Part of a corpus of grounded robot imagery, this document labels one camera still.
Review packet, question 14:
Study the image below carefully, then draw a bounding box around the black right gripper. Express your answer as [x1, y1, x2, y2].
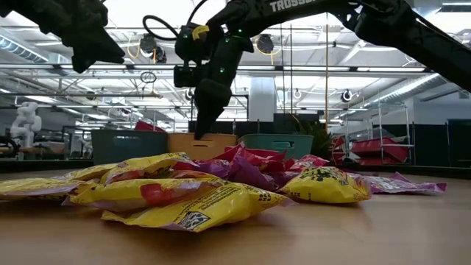
[194, 36, 255, 141]

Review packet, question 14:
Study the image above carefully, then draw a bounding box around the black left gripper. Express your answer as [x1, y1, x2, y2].
[0, 0, 126, 74]

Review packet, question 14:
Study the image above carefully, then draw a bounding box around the orange plastic bin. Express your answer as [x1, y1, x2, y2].
[167, 132, 239, 161]

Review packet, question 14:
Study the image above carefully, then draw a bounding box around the red Skittles candy bag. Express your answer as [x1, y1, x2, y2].
[288, 153, 330, 173]
[212, 143, 246, 163]
[235, 146, 297, 174]

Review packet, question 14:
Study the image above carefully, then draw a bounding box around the teal plastic bin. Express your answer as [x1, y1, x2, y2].
[238, 132, 315, 161]

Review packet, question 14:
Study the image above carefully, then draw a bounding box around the blue-grey plastic bin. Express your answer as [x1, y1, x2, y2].
[91, 129, 169, 166]

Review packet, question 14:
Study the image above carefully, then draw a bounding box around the purple Skittles candy bag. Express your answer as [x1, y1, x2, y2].
[172, 158, 232, 180]
[270, 170, 305, 189]
[348, 170, 448, 195]
[227, 154, 280, 193]

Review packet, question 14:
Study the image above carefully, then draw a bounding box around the white square pillar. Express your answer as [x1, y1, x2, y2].
[248, 76, 277, 123]

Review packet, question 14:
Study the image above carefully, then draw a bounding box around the red storage bin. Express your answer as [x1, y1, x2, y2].
[134, 120, 166, 133]
[358, 155, 410, 167]
[330, 135, 347, 163]
[351, 137, 410, 158]

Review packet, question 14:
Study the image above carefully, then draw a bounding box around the yellow label tag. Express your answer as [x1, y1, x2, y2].
[191, 24, 210, 41]

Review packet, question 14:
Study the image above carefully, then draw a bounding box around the thin black hanging rod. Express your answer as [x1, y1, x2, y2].
[288, 24, 294, 116]
[279, 24, 284, 116]

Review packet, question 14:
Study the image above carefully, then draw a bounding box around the long ceiling light strip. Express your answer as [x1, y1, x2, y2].
[110, 64, 428, 73]

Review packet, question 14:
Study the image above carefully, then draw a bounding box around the green potted plant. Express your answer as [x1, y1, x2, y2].
[294, 119, 334, 161]

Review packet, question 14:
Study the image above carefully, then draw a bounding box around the black gantry frame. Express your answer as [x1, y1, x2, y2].
[189, 93, 250, 122]

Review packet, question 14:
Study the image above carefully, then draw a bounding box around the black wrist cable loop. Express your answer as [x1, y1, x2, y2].
[141, 14, 182, 42]

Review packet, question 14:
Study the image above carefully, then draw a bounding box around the black curved cable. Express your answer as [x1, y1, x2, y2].
[0, 135, 21, 160]

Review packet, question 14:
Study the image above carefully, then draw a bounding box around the metal wire shelf rack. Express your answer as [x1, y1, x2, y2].
[377, 102, 413, 166]

